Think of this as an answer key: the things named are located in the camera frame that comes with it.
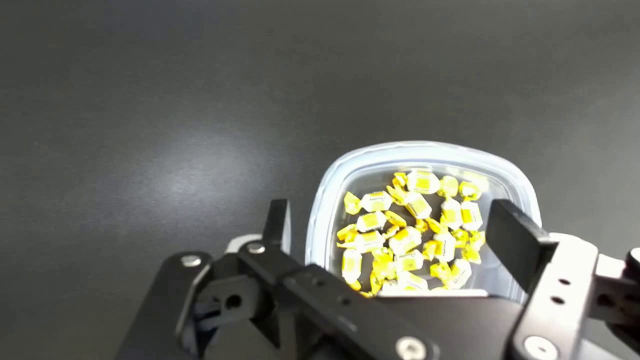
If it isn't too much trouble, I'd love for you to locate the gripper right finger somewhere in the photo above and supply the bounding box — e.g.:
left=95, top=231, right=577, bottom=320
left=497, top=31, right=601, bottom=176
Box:
left=485, top=198, right=640, bottom=360

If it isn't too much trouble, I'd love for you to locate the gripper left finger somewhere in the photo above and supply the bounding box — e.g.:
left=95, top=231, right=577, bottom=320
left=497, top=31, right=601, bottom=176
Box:
left=115, top=198, right=440, bottom=360

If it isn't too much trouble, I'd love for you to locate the clear plastic lunch box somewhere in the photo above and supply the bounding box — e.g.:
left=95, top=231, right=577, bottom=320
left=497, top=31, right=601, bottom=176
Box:
left=304, top=140, right=544, bottom=304

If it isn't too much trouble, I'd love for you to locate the heap of yellow wrapped sweets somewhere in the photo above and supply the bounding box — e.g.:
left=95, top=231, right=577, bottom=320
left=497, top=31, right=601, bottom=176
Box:
left=336, top=170, right=490, bottom=299

